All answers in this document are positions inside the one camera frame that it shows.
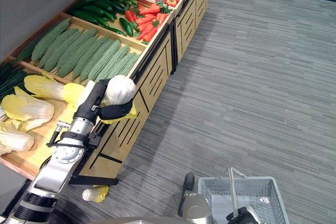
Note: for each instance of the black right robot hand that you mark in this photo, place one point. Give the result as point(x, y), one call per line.
point(242, 217)

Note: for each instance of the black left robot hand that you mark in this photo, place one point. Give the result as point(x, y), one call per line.
point(98, 95)

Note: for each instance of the white yellow napa cabbage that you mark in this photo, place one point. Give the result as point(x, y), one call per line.
point(95, 193)
point(34, 123)
point(29, 107)
point(42, 86)
point(13, 140)
point(119, 89)
point(72, 94)

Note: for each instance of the grey plastic shopping basket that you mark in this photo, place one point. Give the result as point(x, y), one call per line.
point(273, 208)

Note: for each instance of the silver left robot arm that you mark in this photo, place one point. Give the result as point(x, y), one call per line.
point(56, 169)

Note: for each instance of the white tag in basket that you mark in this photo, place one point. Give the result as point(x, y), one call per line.
point(265, 200)

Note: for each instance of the green bitter gourd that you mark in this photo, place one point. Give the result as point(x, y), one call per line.
point(110, 63)
point(131, 64)
point(78, 56)
point(29, 49)
point(101, 60)
point(50, 40)
point(90, 58)
point(119, 68)
point(72, 47)
point(59, 48)

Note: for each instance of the wooden produce display stand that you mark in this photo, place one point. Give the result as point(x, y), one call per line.
point(147, 82)
point(189, 22)

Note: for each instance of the orange carrot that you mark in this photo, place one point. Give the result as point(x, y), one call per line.
point(150, 36)
point(161, 18)
point(129, 15)
point(145, 33)
point(145, 20)
point(145, 26)
point(151, 9)

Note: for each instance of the green chives bunch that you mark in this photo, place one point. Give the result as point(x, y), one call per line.
point(11, 79)

